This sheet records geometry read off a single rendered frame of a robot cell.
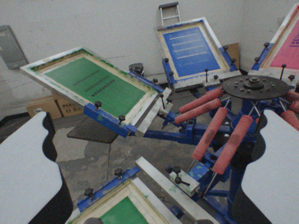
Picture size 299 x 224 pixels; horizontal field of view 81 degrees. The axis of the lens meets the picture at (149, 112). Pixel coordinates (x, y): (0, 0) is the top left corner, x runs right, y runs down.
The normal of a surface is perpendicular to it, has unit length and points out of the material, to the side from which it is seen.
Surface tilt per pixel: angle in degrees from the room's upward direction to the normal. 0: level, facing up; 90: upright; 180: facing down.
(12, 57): 90
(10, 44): 90
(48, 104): 88
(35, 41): 90
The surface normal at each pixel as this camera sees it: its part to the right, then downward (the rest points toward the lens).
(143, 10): 0.14, 0.48
